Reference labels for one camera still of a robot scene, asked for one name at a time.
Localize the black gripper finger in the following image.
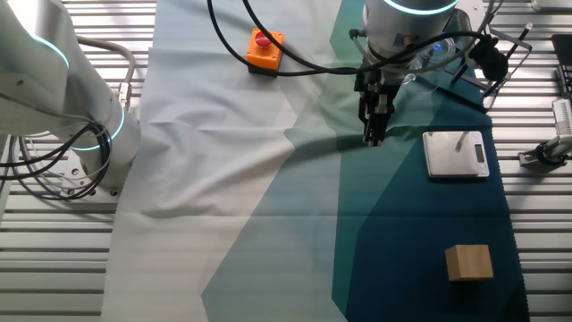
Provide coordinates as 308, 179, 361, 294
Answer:
359, 105, 376, 147
374, 96, 394, 148

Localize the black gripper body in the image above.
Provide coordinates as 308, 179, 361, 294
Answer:
356, 71, 402, 108

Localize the clear glass cup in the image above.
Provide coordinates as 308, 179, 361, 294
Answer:
401, 38, 458, 87

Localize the silver digital kitchen scale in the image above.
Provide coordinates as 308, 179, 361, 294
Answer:
422, 130, 491, 180

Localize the orange emergency stop button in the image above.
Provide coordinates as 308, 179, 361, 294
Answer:
245, 28, 285, 78

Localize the teal and white tablecloth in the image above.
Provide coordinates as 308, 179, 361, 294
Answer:
100, 0, 531, 322

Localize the wooden block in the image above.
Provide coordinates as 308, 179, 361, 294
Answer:
444, 243, 495, 283

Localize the black keyboard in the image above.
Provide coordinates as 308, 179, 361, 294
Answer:
551, 34, 572, 100

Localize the black wire cup rack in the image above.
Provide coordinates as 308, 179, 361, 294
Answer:
440, 8, 534, 113

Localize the silver depth camera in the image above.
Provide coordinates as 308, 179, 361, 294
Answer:
552, 98, 572, 136

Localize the thick grey base cable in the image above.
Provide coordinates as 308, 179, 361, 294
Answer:
75, 35, 137, 113

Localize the black base cable bundle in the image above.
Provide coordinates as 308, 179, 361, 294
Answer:
0, 120, 113, 202

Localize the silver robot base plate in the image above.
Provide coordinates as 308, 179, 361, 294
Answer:
60, 149, 122, 199

